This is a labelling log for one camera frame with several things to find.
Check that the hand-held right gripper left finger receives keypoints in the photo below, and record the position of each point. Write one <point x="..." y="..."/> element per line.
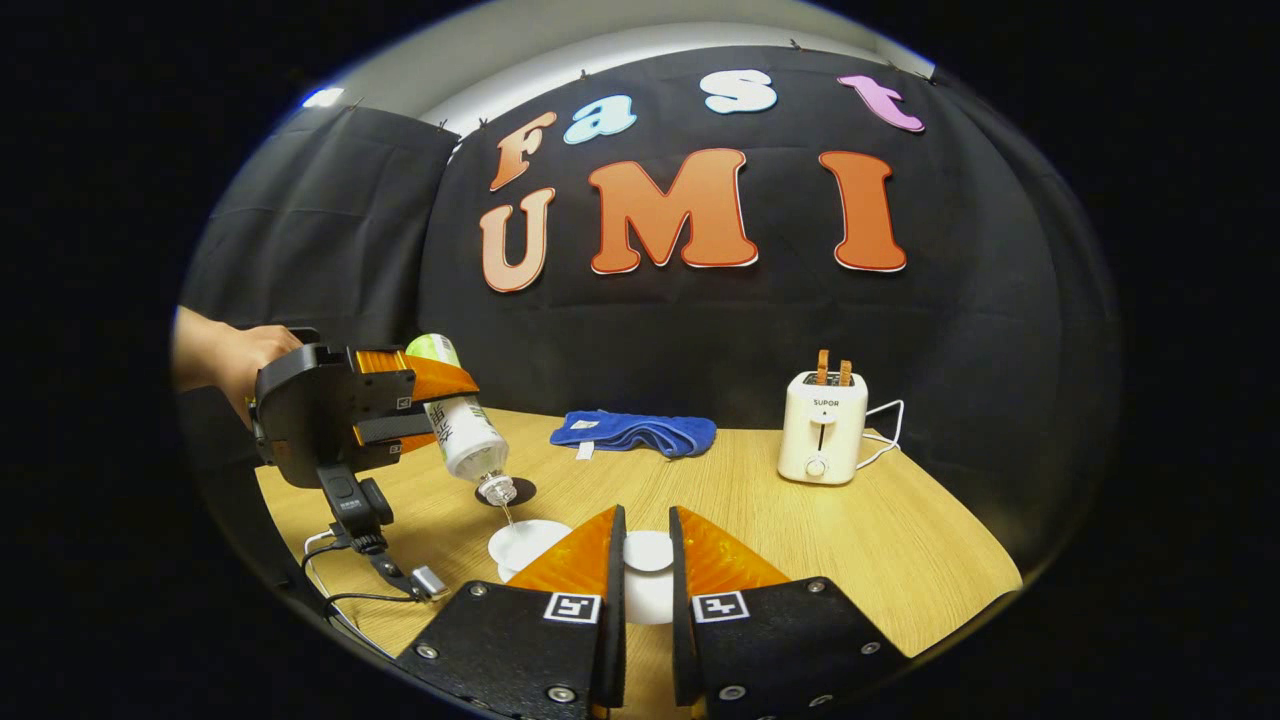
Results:
<point x="615" y="620"/>

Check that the black backdrop cloth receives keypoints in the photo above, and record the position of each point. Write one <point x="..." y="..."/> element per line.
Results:
<point x="700" y="330"/>

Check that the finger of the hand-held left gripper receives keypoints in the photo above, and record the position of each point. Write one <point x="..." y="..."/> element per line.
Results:
<point x="395" y="430"/>
<point x="440" y="380"/>

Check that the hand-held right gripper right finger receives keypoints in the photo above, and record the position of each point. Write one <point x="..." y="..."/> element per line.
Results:
<point x="682" y="640"/>

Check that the ceiling light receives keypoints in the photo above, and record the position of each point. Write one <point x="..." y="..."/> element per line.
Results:
<point x="323" y="97"/>

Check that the clear water bottle green label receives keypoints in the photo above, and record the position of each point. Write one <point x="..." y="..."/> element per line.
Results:
<point x="465" y="435"/>

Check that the white teacup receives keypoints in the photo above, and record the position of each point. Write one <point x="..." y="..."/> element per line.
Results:
<point x="520" y="545"/>

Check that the blue towel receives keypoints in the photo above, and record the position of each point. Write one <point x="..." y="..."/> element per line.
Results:
<point x="640" y="432"/>

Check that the white teacup lid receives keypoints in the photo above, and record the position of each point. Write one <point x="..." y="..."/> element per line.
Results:
<point x="648" y="552"/>

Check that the white toaster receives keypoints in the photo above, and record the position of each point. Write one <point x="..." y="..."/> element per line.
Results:
<point x="822" y="440"/>

